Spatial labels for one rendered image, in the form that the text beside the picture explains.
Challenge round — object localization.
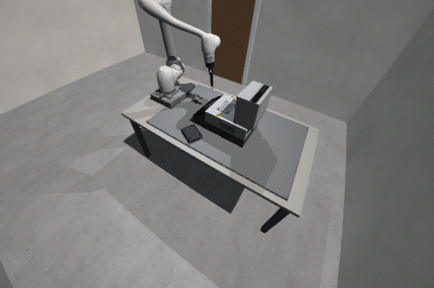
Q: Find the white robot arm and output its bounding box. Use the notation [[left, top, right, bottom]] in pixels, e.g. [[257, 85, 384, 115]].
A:
[[138, 0, 220, 99]]

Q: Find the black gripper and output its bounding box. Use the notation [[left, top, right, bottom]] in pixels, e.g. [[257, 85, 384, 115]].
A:
[[206, 62, 215, 89]]

